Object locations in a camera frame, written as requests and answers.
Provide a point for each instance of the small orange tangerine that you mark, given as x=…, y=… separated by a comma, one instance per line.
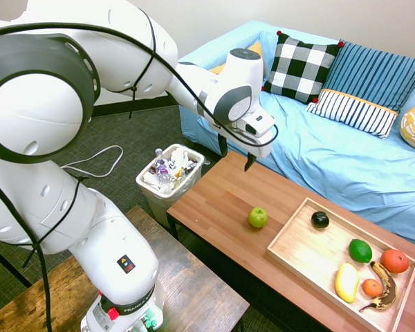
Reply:
x=372, y=287

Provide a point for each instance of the clear plastic bottle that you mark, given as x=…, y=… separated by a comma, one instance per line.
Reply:
x=163, y=173

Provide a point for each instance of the black white checkered pillow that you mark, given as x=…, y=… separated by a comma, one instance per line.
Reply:
x=299, y=67

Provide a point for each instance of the light wooden tray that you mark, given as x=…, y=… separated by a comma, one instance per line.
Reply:
x=332, y=259

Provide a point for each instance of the overripe spotted banana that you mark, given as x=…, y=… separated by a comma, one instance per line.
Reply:
x=387, y=287

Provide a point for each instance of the blue striped pillow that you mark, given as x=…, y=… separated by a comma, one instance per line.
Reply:
x=373, y=77

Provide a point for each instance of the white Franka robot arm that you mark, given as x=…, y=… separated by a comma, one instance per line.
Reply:
x=90, y=207

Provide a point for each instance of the white navy striped pillow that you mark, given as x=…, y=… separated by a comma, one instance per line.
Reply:
x=352, y=112

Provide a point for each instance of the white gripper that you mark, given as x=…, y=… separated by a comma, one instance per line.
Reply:
x=263, y=140

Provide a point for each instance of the dark avocado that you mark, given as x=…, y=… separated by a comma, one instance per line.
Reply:
x=320, y=220

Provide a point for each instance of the rustic wooden robot stand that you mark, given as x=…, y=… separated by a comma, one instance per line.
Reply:
x=193, y=297

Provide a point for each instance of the orange yellow pillow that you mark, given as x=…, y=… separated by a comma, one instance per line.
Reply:
x=221, y=68

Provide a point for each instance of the reddish wooden coffee table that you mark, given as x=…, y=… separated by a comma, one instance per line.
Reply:
x=228, y=207

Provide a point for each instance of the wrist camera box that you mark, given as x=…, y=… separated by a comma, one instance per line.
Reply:
x=252, y=128

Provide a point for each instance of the green lime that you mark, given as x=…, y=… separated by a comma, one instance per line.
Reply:
x=360, y=250

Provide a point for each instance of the yellow mango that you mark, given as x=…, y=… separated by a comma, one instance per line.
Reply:
x=347, y=282

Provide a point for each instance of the light blue covered sofa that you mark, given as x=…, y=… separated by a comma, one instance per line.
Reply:
x=332, y=155

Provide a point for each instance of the green apple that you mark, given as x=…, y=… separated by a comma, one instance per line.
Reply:
x=257, y=216

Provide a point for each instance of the white trash bin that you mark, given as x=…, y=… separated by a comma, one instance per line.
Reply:
x=169, y=180

